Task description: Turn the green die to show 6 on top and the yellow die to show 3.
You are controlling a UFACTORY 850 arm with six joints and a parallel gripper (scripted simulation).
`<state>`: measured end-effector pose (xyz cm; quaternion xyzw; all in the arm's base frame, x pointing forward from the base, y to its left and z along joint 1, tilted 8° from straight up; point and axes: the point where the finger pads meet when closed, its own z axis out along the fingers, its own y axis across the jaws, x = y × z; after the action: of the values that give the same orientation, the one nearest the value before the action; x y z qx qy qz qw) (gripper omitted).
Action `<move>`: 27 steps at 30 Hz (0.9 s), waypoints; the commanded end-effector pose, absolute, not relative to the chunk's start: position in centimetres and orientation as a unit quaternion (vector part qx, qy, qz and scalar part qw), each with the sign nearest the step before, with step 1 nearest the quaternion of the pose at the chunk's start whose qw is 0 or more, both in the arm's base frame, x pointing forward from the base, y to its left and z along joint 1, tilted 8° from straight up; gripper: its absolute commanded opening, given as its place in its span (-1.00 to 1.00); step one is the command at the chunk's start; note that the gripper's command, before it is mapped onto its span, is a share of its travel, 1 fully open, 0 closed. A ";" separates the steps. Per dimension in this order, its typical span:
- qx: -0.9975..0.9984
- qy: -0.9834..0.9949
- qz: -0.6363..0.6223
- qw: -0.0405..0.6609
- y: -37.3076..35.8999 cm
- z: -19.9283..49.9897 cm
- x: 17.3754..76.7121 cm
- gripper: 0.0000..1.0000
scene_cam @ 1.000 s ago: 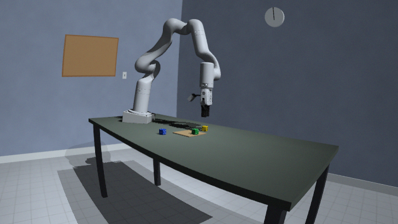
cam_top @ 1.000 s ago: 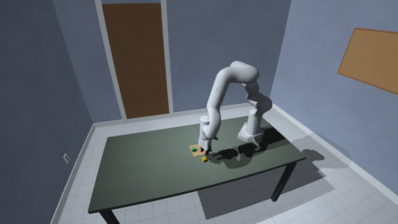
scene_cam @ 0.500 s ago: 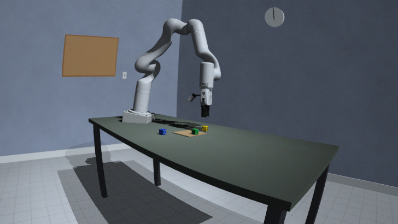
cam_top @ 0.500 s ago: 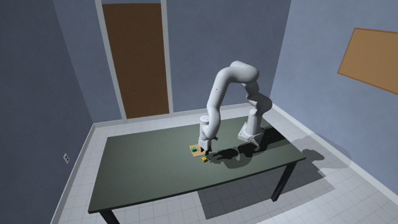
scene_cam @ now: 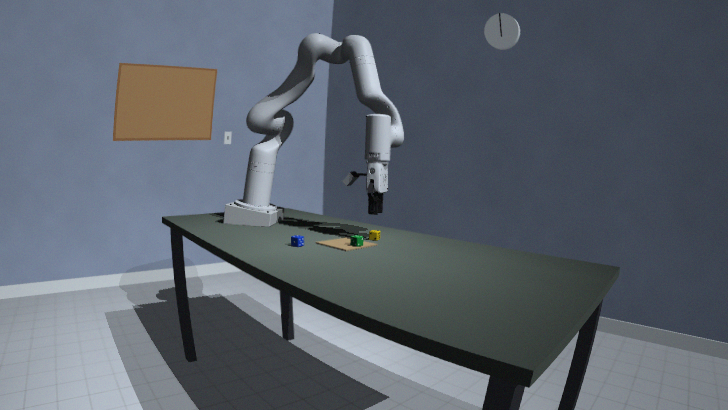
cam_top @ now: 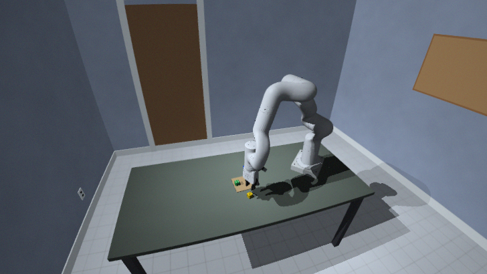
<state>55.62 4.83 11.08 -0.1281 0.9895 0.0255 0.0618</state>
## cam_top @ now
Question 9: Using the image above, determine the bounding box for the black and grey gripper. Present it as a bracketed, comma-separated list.
[243, 167, 260, 190]

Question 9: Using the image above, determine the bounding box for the tan flat mat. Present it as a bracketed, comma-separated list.
[231, 176, 252, 192]

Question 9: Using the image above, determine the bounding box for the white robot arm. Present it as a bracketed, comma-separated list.
[244, 74, 333, 172]

